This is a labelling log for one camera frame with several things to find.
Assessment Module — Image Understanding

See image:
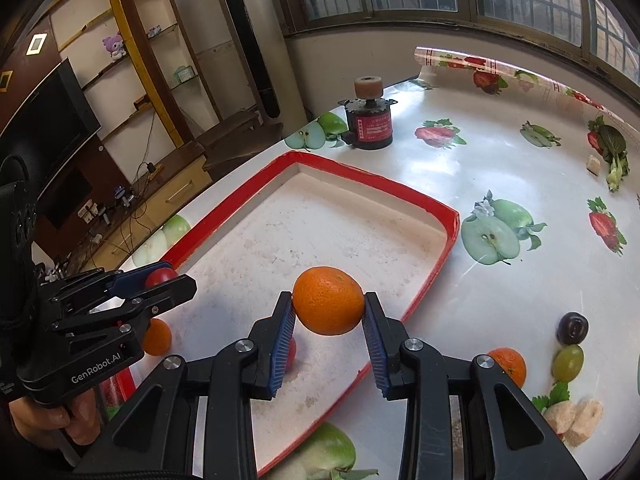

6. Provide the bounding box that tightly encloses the black red motor with spool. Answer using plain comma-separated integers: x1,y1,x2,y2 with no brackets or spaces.
339,76,393,151

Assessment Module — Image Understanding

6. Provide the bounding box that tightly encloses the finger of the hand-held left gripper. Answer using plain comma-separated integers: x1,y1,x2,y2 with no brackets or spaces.
47,274,197,333
42,266,173,311

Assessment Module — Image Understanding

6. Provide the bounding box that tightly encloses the green grape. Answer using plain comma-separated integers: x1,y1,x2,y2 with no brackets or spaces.
551,344,585,382

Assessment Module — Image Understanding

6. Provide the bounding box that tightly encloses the wooden television cabinet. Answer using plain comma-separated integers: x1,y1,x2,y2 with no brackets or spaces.
65,140,216,271

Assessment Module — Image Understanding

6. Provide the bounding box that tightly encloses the standing air conditioner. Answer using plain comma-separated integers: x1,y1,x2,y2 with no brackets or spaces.
207,0,306,126

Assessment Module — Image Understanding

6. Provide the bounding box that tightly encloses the black television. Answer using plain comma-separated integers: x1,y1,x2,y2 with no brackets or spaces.
0,57,103,201

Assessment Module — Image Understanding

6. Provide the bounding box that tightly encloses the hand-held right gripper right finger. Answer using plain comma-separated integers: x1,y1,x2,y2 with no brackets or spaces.
362,292,588,480

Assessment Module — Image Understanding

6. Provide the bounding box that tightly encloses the orange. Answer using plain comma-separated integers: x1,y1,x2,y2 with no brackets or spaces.
487,347,527,388
141,317,172,356
291,266,366,337

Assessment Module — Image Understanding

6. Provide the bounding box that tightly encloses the bok choy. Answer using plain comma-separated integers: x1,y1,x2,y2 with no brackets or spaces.
597,122,630,192

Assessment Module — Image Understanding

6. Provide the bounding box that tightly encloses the red apple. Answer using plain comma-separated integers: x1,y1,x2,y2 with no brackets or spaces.
144,266,180,291

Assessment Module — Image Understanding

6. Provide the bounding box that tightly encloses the red rimmed white tray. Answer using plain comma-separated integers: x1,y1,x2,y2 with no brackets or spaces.
97,151,460,478

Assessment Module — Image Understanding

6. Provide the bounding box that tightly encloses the fruit print tablecloth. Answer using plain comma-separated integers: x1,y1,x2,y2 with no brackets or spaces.
100,45,640,480

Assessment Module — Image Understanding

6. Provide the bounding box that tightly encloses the wooden wall shelf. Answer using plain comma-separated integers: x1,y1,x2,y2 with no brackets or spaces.
47,0,221,161

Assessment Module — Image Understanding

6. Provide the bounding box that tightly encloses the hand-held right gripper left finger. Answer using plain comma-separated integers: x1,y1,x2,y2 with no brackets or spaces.
75,292,298,480

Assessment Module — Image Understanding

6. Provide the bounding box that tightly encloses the purple plush toy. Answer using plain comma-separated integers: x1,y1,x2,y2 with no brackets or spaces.
102,34,130,61

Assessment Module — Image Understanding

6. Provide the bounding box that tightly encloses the person's left hand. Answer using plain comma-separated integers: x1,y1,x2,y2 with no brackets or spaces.
10,389,102,449

